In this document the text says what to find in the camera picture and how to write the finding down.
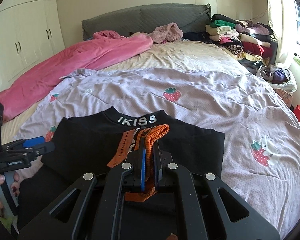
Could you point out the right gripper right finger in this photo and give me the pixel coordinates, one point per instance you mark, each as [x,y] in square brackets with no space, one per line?
[166,172]

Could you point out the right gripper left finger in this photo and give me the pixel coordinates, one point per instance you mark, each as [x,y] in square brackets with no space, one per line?
[130,172]

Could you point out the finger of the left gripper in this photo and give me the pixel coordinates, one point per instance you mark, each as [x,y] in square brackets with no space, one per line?
[29,143]

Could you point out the orange black knit garment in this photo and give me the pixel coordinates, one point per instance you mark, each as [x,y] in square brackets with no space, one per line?
[143,140]

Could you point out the black IKISS sweater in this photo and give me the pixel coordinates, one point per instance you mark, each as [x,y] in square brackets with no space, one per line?
[92,143]

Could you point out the white bag of clothes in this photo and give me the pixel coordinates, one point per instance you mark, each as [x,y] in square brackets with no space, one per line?
[278,78]

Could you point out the pile of folded clothes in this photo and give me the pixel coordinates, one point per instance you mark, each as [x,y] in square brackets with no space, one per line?
[251,44]

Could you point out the lilac strawberry print quilt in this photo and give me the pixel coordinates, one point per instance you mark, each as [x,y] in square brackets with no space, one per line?
[262,135]

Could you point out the white wardrobe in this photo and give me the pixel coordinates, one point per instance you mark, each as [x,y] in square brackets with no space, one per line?
[30,32]

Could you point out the pink fleece blanket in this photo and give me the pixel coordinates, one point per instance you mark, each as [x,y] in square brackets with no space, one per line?
[105,49]

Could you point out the cream bed sheet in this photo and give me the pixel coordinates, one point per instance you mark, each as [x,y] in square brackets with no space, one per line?
[180,55]

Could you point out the dusty pink fuzzy garment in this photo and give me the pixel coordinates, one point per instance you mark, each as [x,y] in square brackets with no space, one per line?
[166,33]

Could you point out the dark navy garment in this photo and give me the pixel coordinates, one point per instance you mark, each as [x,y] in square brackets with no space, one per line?
[201,36]

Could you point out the grey padded headboard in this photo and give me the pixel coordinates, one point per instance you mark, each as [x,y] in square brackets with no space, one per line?
[145,18]

